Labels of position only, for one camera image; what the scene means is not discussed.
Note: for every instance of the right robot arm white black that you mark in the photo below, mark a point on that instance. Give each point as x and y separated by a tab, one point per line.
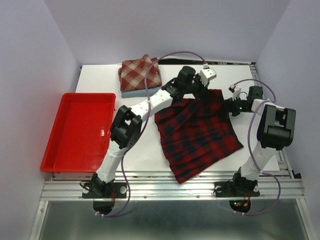
274	132

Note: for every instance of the red plastic bin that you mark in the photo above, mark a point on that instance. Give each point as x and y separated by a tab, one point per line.
80	135

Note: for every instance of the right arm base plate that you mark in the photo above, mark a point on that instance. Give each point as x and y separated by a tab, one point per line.
227	189

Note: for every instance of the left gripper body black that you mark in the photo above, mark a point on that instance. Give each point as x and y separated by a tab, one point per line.
196	88

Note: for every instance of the red navy plaid skirt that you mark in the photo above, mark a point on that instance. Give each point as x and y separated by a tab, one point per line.
195	134

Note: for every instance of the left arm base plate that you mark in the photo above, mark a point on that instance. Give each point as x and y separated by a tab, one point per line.
117	190

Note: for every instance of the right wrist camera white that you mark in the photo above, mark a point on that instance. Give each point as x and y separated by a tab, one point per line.
235	90

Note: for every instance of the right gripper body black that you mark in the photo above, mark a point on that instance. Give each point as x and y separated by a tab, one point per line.
237	106

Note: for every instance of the aluminium frame rail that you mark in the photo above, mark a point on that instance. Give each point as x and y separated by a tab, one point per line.
161	186

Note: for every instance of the light blue denim skirt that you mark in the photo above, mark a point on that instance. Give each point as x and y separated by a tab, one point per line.
140	93

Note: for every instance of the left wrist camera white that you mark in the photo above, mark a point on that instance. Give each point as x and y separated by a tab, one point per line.
207	74

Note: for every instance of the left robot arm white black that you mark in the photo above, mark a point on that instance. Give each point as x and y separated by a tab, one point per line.
127	126

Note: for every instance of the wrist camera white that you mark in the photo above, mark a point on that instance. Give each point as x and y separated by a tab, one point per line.
207	74
235	90

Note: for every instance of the red cream plaid skirt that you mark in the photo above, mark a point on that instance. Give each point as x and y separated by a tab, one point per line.
132	74

